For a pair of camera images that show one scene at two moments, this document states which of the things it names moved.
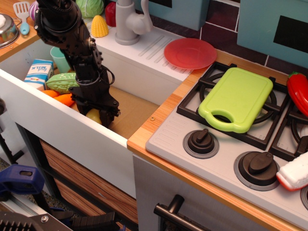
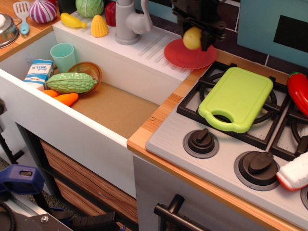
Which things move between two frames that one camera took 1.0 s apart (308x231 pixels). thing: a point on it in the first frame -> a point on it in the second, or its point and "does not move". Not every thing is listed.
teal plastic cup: (60, 60) does not move
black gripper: (97, 94) -> (205, 15)
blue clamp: (20, 179) does not move
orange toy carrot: (66, 99) does not move
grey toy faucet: (129, 25) does not move
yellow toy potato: (94, 114) -> (192, 38)
